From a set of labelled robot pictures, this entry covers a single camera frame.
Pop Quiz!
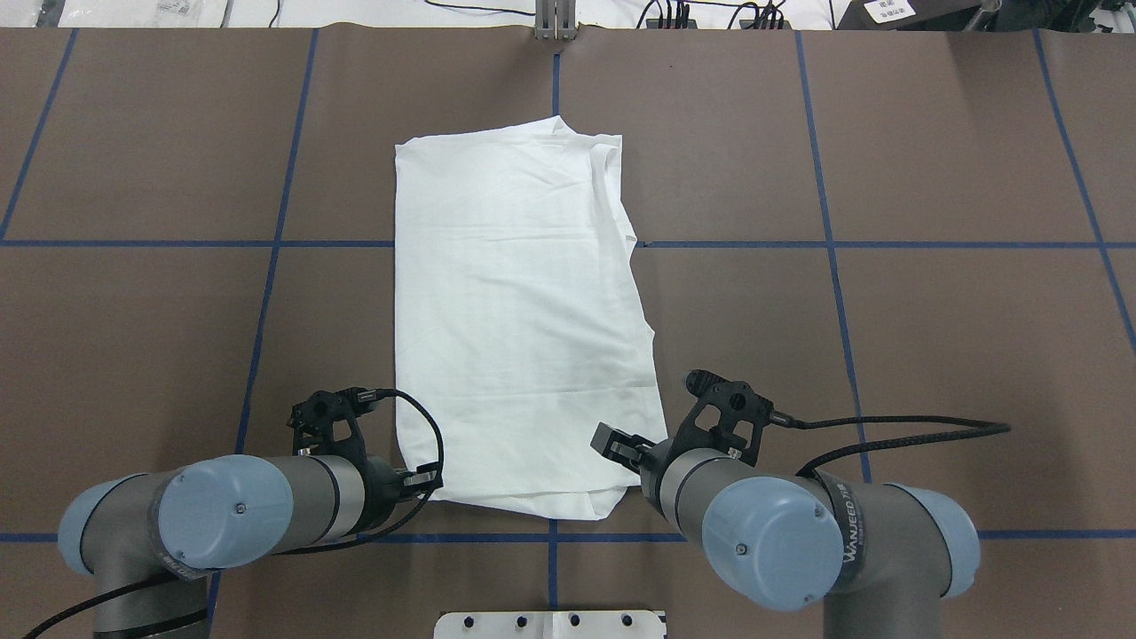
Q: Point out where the aluminium frame post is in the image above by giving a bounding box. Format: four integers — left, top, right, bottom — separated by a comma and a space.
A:
534, 0, 579, 41

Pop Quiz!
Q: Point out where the white long-sleeve printed shirt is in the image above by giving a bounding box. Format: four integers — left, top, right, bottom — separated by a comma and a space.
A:
393, 116, 667, 521

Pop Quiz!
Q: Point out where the white camera mast pedestal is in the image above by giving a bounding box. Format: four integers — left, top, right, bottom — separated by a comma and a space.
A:
433, 609, 668, 638

